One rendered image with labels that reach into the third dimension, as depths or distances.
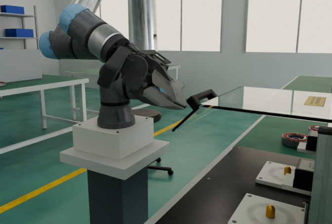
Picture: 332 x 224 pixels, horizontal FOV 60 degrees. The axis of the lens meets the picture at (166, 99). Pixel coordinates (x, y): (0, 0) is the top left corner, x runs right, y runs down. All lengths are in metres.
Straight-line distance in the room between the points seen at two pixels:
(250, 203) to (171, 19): 5.59
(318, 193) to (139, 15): 0.78
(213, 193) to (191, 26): 5.28
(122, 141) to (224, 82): 4.76
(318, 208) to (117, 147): 0.74
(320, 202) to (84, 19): 0.55
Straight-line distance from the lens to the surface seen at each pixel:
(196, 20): 5.92
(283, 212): 0.77
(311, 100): 0.59
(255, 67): 5.53
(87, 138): 1.16
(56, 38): 0.83
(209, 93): 0.65
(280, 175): 0.94
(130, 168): 1.04
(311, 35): 5.36
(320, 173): 0.46
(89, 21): 0.66
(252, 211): 0.75
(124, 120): 1.11
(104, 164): 1.06
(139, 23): 1.03
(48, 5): 8.51
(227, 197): 0.81
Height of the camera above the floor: 1.17
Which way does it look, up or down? 11 degrees down
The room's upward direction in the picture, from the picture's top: straight up
